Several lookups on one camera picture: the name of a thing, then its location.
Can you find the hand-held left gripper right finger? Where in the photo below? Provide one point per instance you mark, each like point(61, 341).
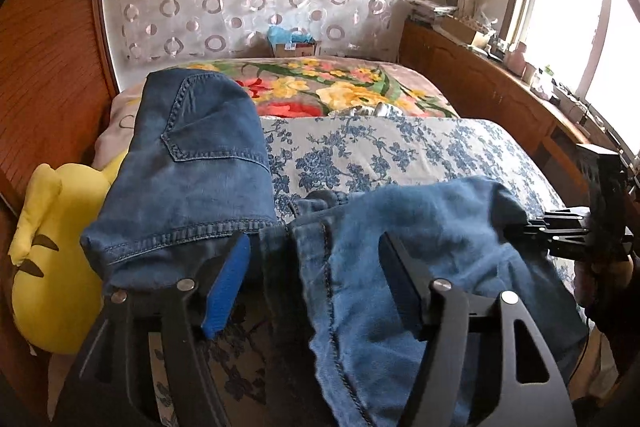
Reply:
point(407, 292)

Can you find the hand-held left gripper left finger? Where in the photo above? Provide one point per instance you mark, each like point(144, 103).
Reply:
point(227, 289)

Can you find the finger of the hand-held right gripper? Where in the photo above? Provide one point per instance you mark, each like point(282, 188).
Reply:
point(560, 229)

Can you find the blue denim pants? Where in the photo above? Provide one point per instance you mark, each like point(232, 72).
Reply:
point(200, 167)

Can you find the person's right hand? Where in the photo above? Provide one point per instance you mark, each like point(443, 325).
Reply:
point(587, 287)

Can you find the blue floral bedsheet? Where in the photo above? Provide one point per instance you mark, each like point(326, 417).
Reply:
point(380, 152)

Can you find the long wooden cabinet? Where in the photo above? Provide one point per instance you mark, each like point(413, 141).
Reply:
point(475, 77)

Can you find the bright window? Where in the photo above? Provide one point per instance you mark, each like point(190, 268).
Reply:
point(565, 12)

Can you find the yellow plush toy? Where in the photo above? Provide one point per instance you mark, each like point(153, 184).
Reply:
point(47, 257)

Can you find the cream pink cloth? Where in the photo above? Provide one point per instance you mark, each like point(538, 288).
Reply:
point(117, 127)

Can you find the open cardboard box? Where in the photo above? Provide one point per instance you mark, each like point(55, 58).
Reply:
point(467, 31)

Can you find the yellow red flowered blanket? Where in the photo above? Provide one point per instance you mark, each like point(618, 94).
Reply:
point(325, 79)

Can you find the stack of papers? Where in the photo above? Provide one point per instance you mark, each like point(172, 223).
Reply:
point(430, 11)

